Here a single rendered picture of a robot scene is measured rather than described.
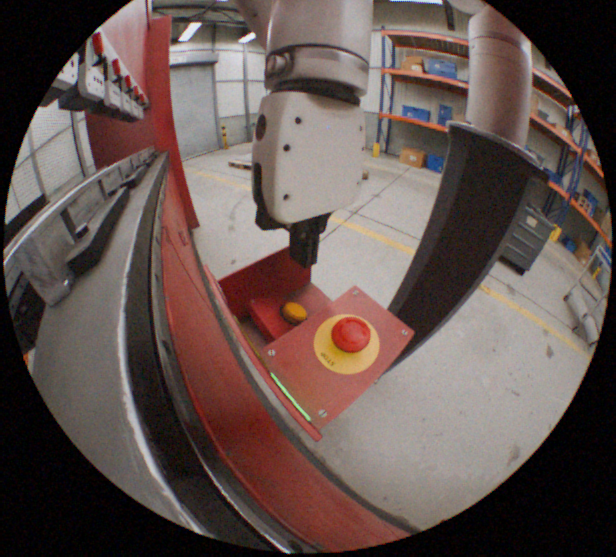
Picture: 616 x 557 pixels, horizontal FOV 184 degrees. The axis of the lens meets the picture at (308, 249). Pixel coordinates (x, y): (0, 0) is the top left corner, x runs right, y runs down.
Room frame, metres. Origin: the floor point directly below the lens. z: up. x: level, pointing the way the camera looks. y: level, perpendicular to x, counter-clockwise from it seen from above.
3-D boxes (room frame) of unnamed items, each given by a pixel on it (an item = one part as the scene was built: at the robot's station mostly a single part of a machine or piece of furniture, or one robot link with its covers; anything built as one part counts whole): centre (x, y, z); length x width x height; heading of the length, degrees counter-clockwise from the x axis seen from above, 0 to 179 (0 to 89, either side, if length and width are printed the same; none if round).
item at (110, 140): (1.39, 1.57, 1.15); 0.85 x 0.25 x 2.30; 127
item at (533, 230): (1.12, -2.36, 0.36); 0.80 x 0.60 x 0.72; 51
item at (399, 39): (4.58, -3.14, 1.95); 2.70 x 0.99 x 3.90; 51
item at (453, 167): (0.25, -0.32, 0.50); 0.18 x 0.18 x 1.00; 51
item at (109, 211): (0.19, 0.38, 0.89); 0.30 x 0.05 x 0.03; 37
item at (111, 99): (0.46, 0.65, 1.26); 0.15 x 0.09 x 0.17; 37
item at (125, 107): (0.62, 0.77, 1.26); 0.15 x 0.09 x 0.17; 37
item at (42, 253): (0.68, 0.82, 0.92); 1.67 x 0.06 x 0.10; 37
